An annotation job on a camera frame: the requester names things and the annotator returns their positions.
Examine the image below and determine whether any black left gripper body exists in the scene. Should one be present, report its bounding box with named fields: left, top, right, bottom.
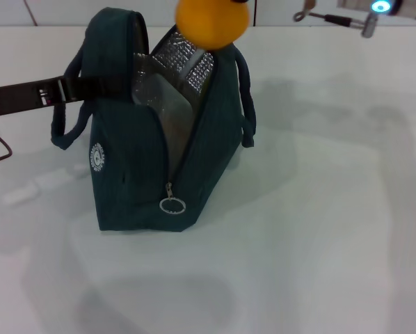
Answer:
left=0, top=78, right=65, bottom=119

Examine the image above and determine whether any orange fruit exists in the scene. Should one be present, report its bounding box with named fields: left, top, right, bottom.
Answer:
left=175, top=0, right=253, bottom=49

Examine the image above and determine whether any dark teal insulated lunch bag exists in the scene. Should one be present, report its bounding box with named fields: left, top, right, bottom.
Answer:
left=51, top=6, right=257, bottom=233

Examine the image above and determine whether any metal zipper pull ring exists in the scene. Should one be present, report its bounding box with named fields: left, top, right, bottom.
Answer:
left=159, top=180, right=188, bottom=214

